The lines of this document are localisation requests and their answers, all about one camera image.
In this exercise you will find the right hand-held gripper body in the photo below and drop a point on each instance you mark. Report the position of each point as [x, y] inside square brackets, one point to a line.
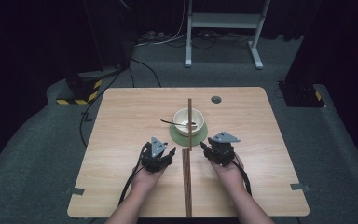
[222, 152]

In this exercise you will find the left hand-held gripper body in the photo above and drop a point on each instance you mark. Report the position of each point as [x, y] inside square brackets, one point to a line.
[157, 158]

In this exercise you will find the cream ceramic bowl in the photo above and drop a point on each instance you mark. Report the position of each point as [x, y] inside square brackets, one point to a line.
[180, 116]

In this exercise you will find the person's left hand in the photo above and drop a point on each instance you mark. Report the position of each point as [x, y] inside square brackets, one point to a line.
[146, 180]

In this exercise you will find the round green coaster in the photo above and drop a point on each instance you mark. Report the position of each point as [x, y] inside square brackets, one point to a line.
[180, 139]

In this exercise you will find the dark metal spoon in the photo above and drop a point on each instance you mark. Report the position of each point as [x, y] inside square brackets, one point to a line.
[171, 122]

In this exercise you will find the long wooden stick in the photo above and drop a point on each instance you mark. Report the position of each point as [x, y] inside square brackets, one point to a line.
[184, 183]
[187, 183]
[190, 183]

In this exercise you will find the grey round table grommet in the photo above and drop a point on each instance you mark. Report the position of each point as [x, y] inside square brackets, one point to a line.
[216, 99]

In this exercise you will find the grey tape piece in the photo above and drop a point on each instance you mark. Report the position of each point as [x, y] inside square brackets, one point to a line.
[75, 191]
[300, 187]

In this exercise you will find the black stand with striped base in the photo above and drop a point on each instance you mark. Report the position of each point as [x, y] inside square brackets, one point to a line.
[80, 90]

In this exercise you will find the black stand with dark base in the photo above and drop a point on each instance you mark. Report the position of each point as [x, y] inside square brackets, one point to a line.
[304, 93]

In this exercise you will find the white metal stand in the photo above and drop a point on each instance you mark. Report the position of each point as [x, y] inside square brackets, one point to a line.
[223, 20]

